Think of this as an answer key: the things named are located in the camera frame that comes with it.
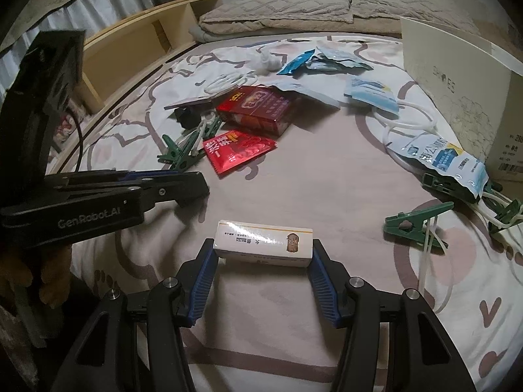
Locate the white paper sachet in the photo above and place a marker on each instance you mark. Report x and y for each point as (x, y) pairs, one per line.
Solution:
(292, 86)

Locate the green clothes peg right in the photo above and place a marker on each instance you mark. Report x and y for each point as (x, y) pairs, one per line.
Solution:
(496, 208)

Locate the grey quilted pillow left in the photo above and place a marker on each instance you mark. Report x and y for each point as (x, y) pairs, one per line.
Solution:
(282, 4)

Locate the red foil sachet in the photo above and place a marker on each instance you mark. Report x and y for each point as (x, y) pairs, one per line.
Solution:
(234, 148)

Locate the white cardboard storage box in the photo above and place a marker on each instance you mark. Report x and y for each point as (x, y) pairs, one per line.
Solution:
(477, 87)

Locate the grey quilted pillow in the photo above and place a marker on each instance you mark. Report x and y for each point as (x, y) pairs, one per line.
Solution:
(282, 4)
(383, 17)

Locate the blue white wipes pack near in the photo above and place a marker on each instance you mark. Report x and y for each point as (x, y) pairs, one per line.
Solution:
(445, 159)

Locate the grey quilted pillow right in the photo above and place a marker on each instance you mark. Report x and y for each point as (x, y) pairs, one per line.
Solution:
(383, 17)

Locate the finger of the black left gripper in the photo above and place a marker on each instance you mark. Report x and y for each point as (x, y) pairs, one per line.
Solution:
(155, 186)

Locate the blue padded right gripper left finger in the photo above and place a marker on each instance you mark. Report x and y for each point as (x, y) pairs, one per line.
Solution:
(133, 342)

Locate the red cigarette box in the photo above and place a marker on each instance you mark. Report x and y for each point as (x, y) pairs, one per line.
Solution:
(263, 109)

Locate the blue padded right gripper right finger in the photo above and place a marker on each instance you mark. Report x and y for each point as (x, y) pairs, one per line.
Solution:
(421, 354)

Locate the green clothes peg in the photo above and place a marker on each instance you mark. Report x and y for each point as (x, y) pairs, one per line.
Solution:
(412, 225)
(496, 208)
(184, 152)

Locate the wooden bedside shelf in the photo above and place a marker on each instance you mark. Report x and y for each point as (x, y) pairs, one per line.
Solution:
(123, 68)

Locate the white small medicine box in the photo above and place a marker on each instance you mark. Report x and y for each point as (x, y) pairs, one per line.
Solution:
(264, 244)

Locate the green clothes peg front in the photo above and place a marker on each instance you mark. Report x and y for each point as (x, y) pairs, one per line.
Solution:
(412, 225)

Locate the green clothes peg left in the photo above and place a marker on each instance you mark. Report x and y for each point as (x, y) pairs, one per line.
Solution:
(184, 152)

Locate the blue white wipes pack middle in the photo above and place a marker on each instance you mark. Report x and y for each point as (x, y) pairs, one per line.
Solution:
(372, 93)

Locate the grey window curtain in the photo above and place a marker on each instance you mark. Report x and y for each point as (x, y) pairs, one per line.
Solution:
(91, 16)

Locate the blue white wipes pack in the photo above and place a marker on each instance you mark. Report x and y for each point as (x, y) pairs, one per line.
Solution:
(372, 93)
(445, 159)

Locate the white crumpled tissue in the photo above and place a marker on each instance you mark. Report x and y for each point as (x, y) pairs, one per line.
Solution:
(265, 62)

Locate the blue snack packets pile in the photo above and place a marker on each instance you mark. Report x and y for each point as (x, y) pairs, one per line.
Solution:
(324, 59)

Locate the patterned white pink blanket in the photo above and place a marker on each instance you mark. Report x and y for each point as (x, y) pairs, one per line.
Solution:
(262, 330)

